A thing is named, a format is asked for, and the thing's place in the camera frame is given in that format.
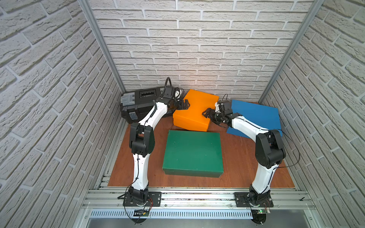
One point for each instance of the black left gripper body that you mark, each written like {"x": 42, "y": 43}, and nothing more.
{"x": 184, "y": 104}

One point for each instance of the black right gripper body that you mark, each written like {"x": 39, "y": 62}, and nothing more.
{"x": 217, "y": 117}

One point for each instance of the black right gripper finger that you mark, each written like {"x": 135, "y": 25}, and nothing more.
{"x": 208, "y": 116}
{"x": 208, "y": 112}

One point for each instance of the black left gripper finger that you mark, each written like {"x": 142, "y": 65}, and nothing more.
{"x": 185, "y": 102}
{"x": 184, "y": 107}

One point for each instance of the orange shoebox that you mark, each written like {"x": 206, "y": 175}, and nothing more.
{"x": 192, "y": 119}

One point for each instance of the green shoebox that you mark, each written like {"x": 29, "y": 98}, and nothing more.
{"x": 191, "y": 153}

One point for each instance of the blue shoebox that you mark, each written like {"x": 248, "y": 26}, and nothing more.
{"x": 264, "y": 116}

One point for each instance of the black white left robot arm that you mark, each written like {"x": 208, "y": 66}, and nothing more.
{"x": 142, "y": 140}

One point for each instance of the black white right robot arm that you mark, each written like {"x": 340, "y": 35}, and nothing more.
{"x": 269, "y": 150}

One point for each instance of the black grey toolbox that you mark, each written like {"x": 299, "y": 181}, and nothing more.
{"x": 136, "y": 105}

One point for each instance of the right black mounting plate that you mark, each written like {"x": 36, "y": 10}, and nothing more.
{"x": 242, "y": 199}

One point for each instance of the black mounting plate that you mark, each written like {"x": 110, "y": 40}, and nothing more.
{"x": 155, "y": 199}
{"x": 242, "y": 199}

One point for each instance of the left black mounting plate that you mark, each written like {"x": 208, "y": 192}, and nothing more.
{"x": 155, "y": 199}

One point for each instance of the right green circuit board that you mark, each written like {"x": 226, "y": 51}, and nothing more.
{"x": 262, "y": 211}

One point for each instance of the green circuit board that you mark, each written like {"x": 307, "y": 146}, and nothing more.
{"x": 262, "y": 211}
{"x": 141, "y": 213}

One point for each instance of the left green circuit board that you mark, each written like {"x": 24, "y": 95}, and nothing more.
{"x": 141, "y": 213}

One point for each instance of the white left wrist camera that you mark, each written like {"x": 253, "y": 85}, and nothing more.
{"x": 179, "y": 92}

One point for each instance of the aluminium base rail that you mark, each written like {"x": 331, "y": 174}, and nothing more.
{"x": 186, "y": 203}

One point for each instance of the left aluminium corner post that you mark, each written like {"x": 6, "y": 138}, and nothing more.
{"x": 101, "y": 41}

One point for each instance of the aluminium corner post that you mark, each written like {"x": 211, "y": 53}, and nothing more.
{"x": 101, "y": 41}
{"x": 314, "y": 9}

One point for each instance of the right aluminium corner post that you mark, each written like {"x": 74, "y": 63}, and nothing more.
{"x": 314, "y": 9}

